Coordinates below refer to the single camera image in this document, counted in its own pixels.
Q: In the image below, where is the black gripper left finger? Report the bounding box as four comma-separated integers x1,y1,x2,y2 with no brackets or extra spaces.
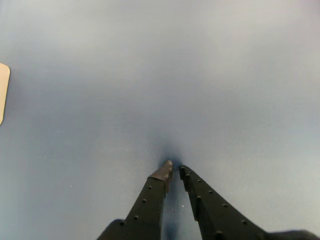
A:
96,160,174,240

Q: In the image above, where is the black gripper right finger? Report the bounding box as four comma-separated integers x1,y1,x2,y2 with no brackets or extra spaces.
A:
178,164,270,240

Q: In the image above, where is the cream square container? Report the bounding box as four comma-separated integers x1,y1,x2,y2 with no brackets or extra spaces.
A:
0,62,11,126

